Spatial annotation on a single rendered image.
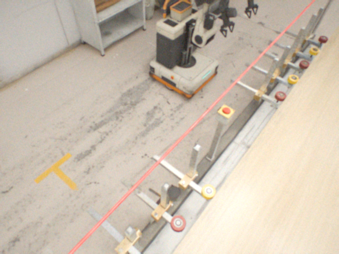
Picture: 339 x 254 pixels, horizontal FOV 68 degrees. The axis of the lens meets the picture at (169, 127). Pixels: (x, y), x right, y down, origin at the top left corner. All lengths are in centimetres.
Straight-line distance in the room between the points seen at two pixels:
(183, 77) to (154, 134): 75
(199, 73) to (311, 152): 166
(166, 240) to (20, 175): 167
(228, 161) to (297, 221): 63
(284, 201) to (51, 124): 242
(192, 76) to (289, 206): 188
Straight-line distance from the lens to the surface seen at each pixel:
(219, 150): 186
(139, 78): 333
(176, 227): 138
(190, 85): 289
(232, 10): 229
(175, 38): 279
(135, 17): 426
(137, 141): 269
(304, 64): 249
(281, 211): 156
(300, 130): 192
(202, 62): 319
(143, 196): 148
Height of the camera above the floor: 224
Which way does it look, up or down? 53 degrees down
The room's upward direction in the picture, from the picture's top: 4 degrees clockwise
